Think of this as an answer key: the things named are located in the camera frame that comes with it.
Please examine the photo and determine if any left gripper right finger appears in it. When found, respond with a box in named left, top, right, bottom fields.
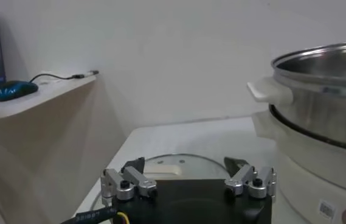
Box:
left=223, top=156, right=277, bottom=203

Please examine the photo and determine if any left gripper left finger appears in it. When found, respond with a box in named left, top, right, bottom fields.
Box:
left=100, top=156, right=158, bottom=208

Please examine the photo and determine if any glass pot lid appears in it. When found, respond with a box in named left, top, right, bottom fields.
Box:
left=89, top=153, right=233, bottom=214

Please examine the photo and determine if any stainless steel steamer basket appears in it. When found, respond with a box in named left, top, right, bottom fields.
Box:
left=247, top=40, right=346, bottom=153

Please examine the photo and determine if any white electric cooker base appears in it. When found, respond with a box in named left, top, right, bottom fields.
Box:
left=251, top=105, right=346, bottom=224

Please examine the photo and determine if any white side desk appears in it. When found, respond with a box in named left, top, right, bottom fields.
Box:
left=0, top=72, right=128, bottom=224

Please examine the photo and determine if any blue computer mouse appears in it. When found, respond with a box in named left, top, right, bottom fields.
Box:
left=0, top=80, right=39, bottom=102

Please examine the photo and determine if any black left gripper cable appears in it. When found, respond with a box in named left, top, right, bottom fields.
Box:
left=60, top=206, right=131, bottom=224

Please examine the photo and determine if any black cable with adapter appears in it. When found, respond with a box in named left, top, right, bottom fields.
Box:
left=29, top=70, right=100, bottom=83

